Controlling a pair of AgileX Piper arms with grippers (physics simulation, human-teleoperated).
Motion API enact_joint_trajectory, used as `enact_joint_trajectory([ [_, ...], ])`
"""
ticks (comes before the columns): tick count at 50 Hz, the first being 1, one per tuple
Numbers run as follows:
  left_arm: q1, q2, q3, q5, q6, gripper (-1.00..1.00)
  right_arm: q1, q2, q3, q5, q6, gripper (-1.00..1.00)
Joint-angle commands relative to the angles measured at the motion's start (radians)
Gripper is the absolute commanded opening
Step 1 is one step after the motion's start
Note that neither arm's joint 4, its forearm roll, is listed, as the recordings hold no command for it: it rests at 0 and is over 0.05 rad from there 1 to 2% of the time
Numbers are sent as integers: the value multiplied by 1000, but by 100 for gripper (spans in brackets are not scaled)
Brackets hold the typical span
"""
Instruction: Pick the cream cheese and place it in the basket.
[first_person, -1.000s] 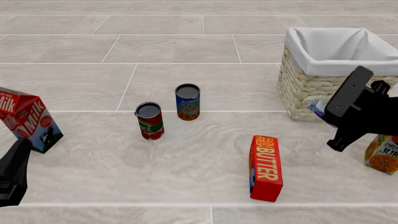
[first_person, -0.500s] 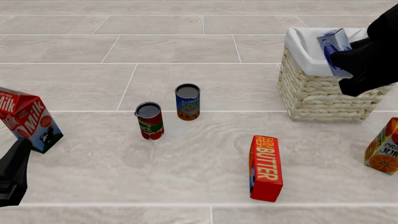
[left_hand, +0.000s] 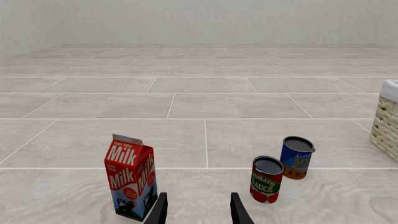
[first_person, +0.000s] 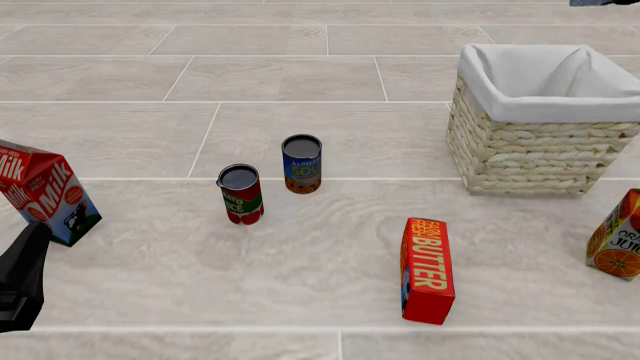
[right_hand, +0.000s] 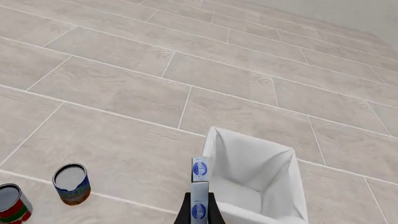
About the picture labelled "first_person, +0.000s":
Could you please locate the red butter box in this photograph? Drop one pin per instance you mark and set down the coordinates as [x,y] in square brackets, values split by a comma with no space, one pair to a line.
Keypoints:
[426,273]

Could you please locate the orange juice carton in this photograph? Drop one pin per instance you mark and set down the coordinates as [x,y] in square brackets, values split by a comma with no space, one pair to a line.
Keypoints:
[617,240]

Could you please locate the dark object at wall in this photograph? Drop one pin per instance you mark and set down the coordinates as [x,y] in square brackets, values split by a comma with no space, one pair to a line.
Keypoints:
[602,2]

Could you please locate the woven basket with white liner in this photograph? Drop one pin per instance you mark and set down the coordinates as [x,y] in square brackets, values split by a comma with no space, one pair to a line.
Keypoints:
[542,127]

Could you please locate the blue alphabet soup tin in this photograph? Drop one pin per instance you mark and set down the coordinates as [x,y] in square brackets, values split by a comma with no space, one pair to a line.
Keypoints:
[302,167]

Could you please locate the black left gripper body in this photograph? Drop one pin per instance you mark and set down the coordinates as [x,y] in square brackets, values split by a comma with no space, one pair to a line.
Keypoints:
[17,309]

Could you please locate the red and white milk carton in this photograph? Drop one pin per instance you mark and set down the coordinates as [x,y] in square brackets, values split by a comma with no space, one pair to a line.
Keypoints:
[47,195]

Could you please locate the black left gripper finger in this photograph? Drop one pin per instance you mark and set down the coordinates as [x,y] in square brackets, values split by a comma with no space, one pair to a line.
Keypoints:
[29,247]

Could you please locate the tomato sauce tin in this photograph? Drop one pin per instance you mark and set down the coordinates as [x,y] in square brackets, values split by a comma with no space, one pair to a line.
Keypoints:
[242,197]

